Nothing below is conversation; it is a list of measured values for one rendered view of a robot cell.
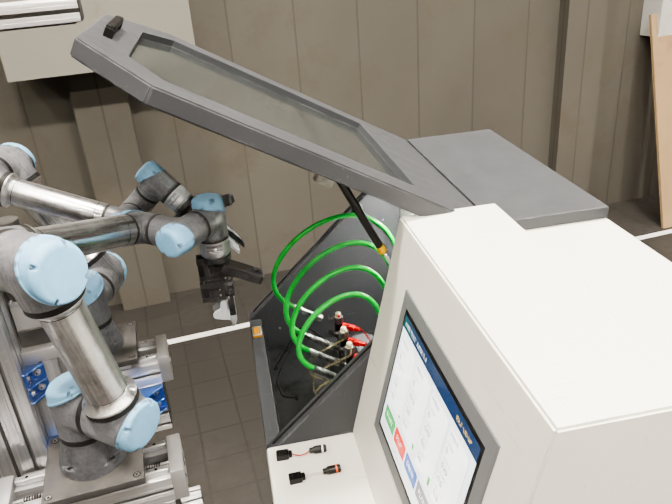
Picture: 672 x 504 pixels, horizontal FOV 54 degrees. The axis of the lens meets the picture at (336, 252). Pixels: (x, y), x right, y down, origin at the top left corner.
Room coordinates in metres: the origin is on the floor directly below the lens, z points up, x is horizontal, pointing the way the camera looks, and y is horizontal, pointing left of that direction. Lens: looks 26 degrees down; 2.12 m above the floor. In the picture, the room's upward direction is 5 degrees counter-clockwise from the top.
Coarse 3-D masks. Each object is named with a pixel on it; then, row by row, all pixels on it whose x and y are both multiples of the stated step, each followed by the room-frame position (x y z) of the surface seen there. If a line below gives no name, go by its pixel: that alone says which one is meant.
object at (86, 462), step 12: (60, 444) 1.17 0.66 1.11; (72, 444) 1.14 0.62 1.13; (84, 444) 1.14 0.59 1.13; (96, 444) 1.15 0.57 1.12; (60, 456) 1.16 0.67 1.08; (72, 456) 1.14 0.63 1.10; (84, 456) 1.13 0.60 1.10; (96, 456) 1.14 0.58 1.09; (108, 456) 1.16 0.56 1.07; (120, 456) 1.17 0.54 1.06; (72, 468) 1.14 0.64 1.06; (84, 468) 1.12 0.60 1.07; (96, 468) 1.13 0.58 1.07; (108, 468) 1.14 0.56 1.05; (84, 480) 1.12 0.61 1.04
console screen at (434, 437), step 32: (416, 320) 1.07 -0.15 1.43; (416, 352) 1.03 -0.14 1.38; (384, 384) 1.15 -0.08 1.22; (416, 384) 1.00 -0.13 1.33; (448, 384) 0.88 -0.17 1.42; (384, 416) 1.10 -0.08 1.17; (416, 416) 0.96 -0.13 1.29; (448, 416) 0.85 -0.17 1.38; (480, 416) 0.77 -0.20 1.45; (384, 448) 1.06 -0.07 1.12; (416, 448) 0.93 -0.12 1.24; (448, 448) 0.82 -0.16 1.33; (480, 448) 0.74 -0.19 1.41; (416, 480) 0.89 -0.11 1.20; (448, 480) 0.79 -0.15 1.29; (480, 480) 0.71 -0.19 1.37
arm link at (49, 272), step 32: (0, 256) 1.03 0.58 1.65; (32, 256) 1.00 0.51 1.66; (64, 256) 1.03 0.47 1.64; (0, 288) 1.03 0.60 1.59; (32, 288) 0.98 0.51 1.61; (64, 288) 1.01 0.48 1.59; (64, 320) 1.03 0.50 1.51; (64, 352) 1.04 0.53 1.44; (96, 352) 1.06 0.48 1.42; (96, 384) 1.06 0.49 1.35; (128, 384) 1.12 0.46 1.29; (96, 416) 1.06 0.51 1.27; (128, 416) 1.07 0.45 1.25; (128, 448) 1.05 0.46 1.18
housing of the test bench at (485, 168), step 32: (448, 160) 1.79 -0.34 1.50; (480, 160) 1.77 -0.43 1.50; (512, 160) 1.74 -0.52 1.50; (480, 192) 1.52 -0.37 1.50; (512, 192) 1.51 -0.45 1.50; (544, 192) 1.49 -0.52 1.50; (576, 192) 1.48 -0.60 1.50; (544, 224) 1.35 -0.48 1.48; (576, 224) 1.36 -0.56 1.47; (608, 224) 1.34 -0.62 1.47; (576, 256) 1.20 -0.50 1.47; (608, 256) 1.19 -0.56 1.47; (640, 256) 1.18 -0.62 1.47; (608, 288) 1.06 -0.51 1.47; (640, 288) 1.06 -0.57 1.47; (640, 320) 0.95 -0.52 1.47
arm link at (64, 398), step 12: (60, 384) 1.18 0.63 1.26; (72, 384) 1.17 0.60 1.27; (48, 396) 1.15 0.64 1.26; (60, 396) 1.14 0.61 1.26; (72, 396) 1.14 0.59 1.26; (60, 408) 1.14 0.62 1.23; (72, 408) 1.13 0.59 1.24; (60, 420) 1.14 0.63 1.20; (72, 420) 1.12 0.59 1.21; (60, 432) 1.15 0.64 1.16; (72, 432) 1.14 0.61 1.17
